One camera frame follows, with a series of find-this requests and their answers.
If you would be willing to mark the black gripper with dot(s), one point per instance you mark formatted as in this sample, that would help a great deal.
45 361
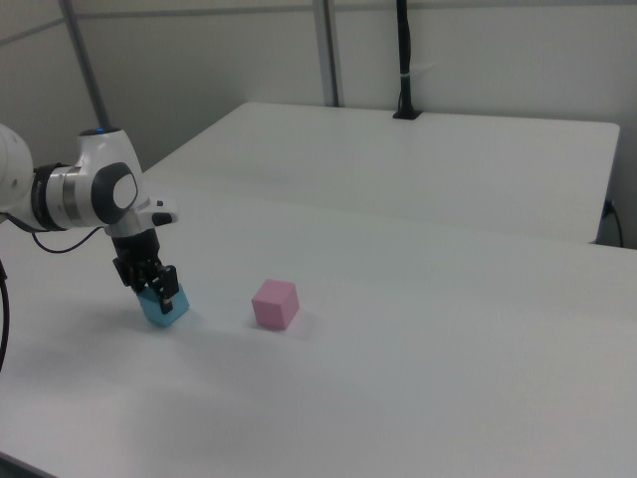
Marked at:
137 259

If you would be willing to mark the blue cube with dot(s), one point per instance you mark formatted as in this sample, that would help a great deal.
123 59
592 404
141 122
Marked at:
151 311

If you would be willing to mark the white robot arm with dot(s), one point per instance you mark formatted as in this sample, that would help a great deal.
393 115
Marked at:
84 189

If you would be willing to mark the pink cube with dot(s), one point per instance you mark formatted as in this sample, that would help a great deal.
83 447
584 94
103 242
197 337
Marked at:
273 306

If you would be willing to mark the black pole with base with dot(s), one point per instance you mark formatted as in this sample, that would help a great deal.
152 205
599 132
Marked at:
405 60

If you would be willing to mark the grey metal corner post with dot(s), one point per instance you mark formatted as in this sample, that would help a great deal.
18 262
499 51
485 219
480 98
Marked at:
87 65

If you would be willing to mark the grey metal partition post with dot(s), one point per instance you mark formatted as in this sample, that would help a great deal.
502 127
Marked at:
328 50

